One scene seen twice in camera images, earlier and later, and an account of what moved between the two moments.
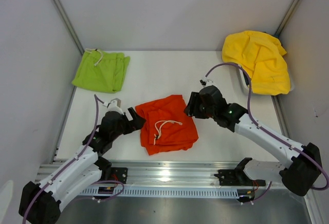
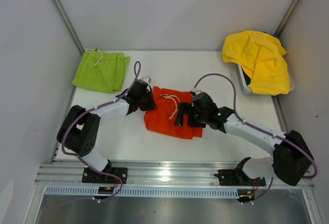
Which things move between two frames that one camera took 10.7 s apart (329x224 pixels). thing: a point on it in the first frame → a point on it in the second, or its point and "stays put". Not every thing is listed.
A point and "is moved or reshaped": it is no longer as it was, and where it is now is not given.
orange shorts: (166, 128) is moved or reshaped
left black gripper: (136, 124) → (151, 105)
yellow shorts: (262, 56) stays put
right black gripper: (195, 99) → (187, 108)
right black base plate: (237, 177) stays put
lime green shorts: (101, 71) stays put
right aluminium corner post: (292, 7) stays put
